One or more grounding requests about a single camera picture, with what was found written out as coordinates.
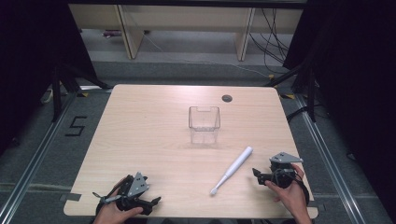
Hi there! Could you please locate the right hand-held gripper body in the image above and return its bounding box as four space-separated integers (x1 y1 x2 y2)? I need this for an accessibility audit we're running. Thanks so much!
269 151 304 189

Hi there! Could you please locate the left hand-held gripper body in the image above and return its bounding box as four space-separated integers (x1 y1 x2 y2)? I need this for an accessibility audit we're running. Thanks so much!
115 172 154 216

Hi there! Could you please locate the white electric toothbrush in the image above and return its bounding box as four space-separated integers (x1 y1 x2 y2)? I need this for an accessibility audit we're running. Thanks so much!
209 146 254 196

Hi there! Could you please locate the clear plastic container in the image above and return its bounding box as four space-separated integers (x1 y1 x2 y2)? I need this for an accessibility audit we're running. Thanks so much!
188 105 221 146

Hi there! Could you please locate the person's left hand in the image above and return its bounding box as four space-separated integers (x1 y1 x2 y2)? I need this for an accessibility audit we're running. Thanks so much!
92 176 145 224

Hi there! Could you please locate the person's right hand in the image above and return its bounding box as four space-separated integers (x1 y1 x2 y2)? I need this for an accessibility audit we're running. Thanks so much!
264 163 308 217

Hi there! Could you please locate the black metal stand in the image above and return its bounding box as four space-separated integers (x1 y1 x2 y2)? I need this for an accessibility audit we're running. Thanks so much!
50 63 112 123
263 63 318 123

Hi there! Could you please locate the black curtain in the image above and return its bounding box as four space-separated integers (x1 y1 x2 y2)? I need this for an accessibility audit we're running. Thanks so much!
282 0 396 217
0 0 98 157

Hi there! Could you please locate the small dark purple item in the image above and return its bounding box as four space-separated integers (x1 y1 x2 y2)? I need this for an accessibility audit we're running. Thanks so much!
102 29 123 39

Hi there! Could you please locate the beige wooden shelf unit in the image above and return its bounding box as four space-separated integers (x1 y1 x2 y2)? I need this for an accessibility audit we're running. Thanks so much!
67 3 304 63

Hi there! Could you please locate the black wrist strap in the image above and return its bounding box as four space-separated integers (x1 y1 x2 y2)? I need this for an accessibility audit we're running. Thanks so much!
297 177 311 207

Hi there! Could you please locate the metal floor rail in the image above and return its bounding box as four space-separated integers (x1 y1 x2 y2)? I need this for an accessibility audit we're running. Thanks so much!
0 91 78 224
293 92 369 224

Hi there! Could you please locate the thick black floor cable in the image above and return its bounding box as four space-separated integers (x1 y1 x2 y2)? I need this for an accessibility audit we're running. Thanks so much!
285 105 314 123

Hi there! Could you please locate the black cable bundle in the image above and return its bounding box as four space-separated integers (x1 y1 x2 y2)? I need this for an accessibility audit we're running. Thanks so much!
247 7 291 75

